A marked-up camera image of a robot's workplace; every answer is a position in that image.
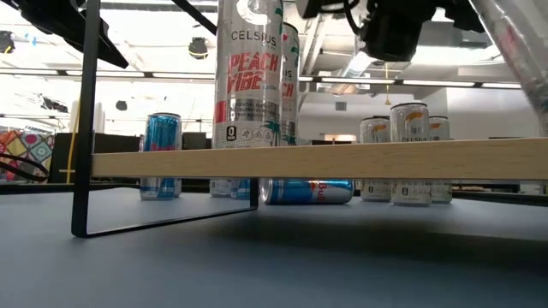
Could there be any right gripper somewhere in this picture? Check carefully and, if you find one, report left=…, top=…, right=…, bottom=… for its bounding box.
left=361, top=0, right=487, bottom=64

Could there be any white Celsius Peach Vibe can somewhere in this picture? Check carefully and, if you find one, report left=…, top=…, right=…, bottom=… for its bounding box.
left=280, top=21, right=301, bottom=147
left=468, top=0, right=548, bottom=139
left=211, top=0, right=284, bottom=150

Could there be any blue Red Bull can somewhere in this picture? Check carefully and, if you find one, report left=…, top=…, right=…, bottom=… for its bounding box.
left=259, top=177, right=355, bottom=205
left=139, top=111, right=183, bottom=202
left=230, top=178, right=252, bottom=201

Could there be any linear ceiling light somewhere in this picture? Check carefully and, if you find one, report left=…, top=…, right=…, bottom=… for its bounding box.
left=0, top=67, right=548, bottom=91

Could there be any colourful patchwork cloth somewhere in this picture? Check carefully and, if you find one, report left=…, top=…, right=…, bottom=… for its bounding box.
left=0, top=129, right=56, bottom=184

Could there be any black background cabinet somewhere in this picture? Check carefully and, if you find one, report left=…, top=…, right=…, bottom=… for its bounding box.
left=47, top=131, right=213, bottom=185

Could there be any white Celsius Arctic Vibe can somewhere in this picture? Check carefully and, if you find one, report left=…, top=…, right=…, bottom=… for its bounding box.
left=208, top=178, right=233, bottom=198

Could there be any yellow hanging cord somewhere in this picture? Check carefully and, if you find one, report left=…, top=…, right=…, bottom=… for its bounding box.
left=384, top=62, right=392, bottom=106

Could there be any silver ventilation duct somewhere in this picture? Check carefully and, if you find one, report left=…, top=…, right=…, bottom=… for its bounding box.
left=336, top=16, right=373, bottom=94

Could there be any yellow vertical cable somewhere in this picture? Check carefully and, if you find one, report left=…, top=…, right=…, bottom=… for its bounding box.
left=63, top=111, right=81, bottom=185

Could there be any black cable loop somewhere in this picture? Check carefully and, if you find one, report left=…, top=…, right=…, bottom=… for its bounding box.
left=0, top=151, right=52, bottom=183

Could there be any black table frame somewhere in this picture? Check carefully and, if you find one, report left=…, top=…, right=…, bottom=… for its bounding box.
left=0, top=182, right=548, bottom=207

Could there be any wooden shelf black metal frame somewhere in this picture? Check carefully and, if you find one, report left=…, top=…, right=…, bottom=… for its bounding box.
left=70, top=0, right=548, bottom=240

